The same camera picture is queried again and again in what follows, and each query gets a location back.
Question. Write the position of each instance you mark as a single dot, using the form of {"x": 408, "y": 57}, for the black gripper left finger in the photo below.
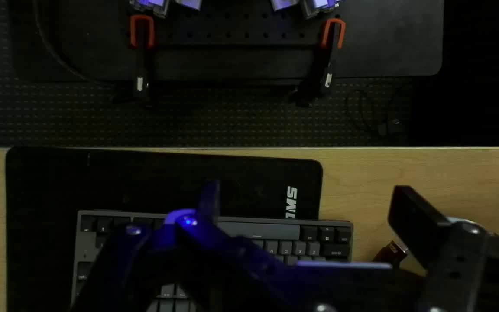
{"x": 217, "y": 270}

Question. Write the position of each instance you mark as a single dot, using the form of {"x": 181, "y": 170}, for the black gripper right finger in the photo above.
{"x": 460, "y": 256}

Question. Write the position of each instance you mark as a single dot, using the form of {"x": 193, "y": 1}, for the grey mechanical keyboard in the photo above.
{"x": 288, "y": 239}

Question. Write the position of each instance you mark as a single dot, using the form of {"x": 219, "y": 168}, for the black desk mat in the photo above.
{"x": 46, "y": 189}

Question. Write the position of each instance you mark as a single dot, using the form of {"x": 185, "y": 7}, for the right orange black clamp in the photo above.
{"x": 320, "y": 78}

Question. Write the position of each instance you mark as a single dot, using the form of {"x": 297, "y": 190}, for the orange black clamp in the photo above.
{"x": 143, "y": 40}
{"x": 320, "y": 78}

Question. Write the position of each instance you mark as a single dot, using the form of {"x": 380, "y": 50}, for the left orange black clamp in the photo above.
{"x": 143, "y": 40}

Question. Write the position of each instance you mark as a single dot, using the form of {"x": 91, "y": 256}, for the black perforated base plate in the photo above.
{"x": 224, "y": 40}

